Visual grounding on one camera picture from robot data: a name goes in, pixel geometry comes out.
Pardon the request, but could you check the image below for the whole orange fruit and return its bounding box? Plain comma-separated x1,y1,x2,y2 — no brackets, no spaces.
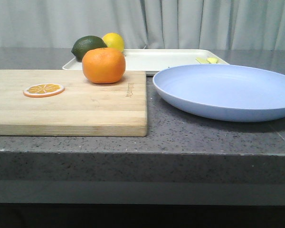
82,47,126,84

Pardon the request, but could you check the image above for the orange slice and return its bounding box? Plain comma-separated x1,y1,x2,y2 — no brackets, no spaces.
23,83,65,98

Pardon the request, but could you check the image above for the yellow lemon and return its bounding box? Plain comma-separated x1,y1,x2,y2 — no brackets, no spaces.
102,33,124,52

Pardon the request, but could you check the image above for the grey curtain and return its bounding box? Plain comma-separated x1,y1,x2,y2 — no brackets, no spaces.
0,0,285,50

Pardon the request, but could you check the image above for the light blue plate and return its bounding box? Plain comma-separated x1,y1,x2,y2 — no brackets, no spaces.
153,64,285,122

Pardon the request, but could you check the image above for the yellow-green utensil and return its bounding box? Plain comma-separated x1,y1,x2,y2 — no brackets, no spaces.
196,57,219,64

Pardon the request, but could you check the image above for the green lime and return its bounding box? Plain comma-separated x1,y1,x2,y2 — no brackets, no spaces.
71,35,107,62

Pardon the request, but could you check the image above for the wooden cutting board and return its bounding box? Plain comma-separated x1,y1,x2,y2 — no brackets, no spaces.
0,69,147,137

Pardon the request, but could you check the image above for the cream white tray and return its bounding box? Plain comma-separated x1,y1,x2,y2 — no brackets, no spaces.
62,48,230,76

